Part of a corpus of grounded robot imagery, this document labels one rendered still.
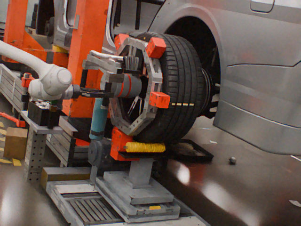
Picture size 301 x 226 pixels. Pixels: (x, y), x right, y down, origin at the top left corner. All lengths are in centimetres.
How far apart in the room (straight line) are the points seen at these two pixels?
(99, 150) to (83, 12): 89
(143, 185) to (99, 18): 110
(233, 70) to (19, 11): 286
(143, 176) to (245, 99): 88
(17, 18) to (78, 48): 192
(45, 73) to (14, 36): 273
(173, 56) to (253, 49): 44
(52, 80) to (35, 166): 125
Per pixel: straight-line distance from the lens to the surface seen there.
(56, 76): 210
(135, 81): 264
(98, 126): 277
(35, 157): 324
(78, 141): 343
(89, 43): 301
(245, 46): 243
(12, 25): 484
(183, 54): 258
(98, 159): 303
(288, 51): 222
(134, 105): 281
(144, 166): 286
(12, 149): 370
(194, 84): 254
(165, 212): 283
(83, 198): 301
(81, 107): 308
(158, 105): 239
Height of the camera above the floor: 131
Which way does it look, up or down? 12 degrees down
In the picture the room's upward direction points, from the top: 11 degrees clockwise
